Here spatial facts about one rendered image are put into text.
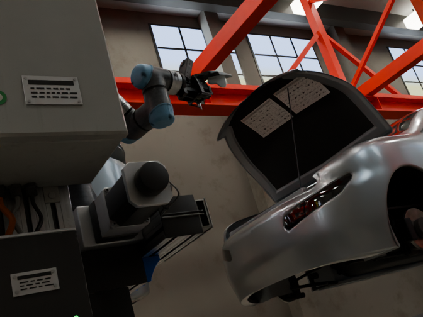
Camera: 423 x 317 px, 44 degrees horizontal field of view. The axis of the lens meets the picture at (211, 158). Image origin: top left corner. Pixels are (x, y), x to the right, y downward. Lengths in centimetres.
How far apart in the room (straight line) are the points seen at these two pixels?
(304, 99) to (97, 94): 388
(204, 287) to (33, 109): 731
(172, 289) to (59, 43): 702
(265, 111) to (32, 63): 408
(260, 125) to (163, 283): 350
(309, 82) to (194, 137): 470
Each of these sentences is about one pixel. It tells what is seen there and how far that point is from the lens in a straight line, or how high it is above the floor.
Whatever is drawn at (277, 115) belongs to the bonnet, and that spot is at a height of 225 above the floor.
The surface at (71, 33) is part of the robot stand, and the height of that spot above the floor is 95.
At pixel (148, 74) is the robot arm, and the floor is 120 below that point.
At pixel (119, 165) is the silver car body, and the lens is 270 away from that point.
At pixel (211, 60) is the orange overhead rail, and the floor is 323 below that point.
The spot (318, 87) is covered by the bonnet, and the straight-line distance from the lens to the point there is 454.
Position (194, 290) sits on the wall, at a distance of 794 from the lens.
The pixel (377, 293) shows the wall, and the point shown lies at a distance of 1009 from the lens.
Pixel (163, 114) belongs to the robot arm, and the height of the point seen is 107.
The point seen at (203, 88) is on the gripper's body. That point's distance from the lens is 169.
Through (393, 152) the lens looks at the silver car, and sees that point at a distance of 413.
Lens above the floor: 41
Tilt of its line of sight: 20 degrees up
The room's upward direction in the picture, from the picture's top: 17 degrees counter-clockwise
